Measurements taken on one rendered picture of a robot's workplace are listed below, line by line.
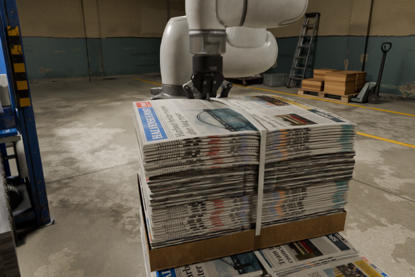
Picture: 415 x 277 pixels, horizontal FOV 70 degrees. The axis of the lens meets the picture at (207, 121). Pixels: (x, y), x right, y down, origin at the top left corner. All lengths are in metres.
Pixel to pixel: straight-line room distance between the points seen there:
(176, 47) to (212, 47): 0.27
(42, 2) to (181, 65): 8.82
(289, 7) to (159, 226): 0.54
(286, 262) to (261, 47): 0.66
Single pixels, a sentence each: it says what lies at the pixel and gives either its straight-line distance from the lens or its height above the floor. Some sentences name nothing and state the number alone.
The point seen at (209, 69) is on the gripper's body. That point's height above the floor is 1.13.
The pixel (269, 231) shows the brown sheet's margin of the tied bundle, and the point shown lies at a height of 0.87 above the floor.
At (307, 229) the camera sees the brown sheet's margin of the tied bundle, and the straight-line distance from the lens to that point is 0.61.
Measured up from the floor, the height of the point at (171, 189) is 0.98.
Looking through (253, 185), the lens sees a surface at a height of 0.96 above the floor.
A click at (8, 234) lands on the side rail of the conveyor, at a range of 0.81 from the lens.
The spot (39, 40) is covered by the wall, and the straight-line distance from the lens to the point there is 9.59.
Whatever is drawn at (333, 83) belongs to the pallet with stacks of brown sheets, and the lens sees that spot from 6.68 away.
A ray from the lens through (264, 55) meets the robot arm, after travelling 1.01.
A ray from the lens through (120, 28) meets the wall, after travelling 10.16.
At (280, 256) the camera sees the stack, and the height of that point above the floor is 0.83.
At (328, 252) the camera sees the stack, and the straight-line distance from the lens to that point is 0.62.
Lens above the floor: 1.20
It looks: 15 degrees down
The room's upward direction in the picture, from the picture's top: straight up
